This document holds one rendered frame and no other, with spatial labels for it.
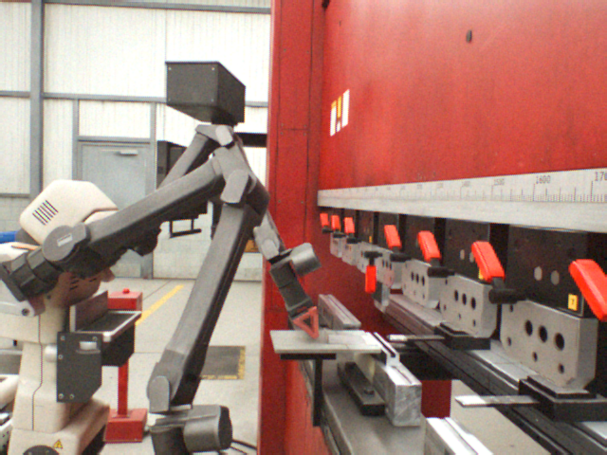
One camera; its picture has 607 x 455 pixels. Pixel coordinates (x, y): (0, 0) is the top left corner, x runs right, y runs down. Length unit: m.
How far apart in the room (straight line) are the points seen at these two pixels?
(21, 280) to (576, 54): 1.02
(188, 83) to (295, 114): 0.51
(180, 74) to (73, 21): 7.08
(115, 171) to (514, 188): 8.29
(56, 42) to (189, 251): 3.86
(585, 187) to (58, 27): 9.17
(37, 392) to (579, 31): 1.26
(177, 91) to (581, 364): 2.08
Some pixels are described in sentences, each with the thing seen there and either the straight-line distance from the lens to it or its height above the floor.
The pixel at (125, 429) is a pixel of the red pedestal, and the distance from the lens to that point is 3.21.
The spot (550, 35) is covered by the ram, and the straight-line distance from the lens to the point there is 0.69.
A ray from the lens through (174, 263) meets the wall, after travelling 8.66.
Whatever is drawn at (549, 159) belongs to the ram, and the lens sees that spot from 0.65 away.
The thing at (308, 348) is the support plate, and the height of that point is 1.00.
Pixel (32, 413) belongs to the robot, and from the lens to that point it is 1.41.
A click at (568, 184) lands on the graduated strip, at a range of 0.62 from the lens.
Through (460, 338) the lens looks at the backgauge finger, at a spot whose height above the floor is 1.02.
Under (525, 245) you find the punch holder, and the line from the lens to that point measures 0.68.
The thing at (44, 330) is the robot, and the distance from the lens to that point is 1.38.
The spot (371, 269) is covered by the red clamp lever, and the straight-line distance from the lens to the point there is 1.21.
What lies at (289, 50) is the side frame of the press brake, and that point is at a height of 1.97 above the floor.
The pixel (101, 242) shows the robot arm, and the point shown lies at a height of 1.26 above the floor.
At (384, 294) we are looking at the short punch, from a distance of 1.35.
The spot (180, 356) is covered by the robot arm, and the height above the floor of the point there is 1.09.
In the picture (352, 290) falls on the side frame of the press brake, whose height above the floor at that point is 0.98.
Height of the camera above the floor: 1.36
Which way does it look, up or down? 3 degrees down
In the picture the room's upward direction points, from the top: 2 degrees clockwise
